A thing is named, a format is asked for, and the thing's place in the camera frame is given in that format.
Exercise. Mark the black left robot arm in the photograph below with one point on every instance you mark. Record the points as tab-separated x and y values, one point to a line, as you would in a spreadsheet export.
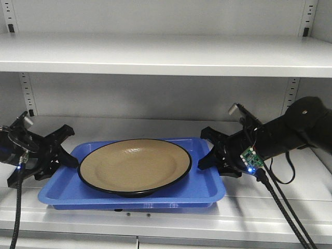
46	154

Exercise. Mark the green circuit board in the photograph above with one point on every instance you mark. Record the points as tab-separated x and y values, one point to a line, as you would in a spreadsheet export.
251	160

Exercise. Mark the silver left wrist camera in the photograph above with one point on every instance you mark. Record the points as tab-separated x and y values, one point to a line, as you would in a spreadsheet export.
24	120

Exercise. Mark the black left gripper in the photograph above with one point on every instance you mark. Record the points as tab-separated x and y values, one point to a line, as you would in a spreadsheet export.
17	176

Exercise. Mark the blue plastic tray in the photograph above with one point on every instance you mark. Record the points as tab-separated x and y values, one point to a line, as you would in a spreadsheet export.
198	189

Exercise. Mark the white cabinet lower shelf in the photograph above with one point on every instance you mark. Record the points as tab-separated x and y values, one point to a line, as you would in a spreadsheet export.
246	213

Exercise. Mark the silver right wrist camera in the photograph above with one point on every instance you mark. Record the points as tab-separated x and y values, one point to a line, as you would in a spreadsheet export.
243	116

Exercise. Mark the white cabinet upper shelf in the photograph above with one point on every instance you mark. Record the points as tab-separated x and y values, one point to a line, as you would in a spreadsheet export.
183	55

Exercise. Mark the beige plate black rim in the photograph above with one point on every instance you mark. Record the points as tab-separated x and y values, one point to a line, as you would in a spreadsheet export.
136	167

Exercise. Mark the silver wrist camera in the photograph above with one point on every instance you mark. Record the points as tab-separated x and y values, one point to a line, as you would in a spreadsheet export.
24	120
243	116

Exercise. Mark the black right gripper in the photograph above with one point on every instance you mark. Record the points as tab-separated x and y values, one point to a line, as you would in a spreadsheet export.
228	148

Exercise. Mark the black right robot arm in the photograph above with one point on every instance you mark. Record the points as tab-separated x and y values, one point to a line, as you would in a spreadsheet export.
306	123

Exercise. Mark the white cabinet shelf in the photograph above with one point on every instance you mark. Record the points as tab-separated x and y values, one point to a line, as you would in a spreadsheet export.
183	55
246	213

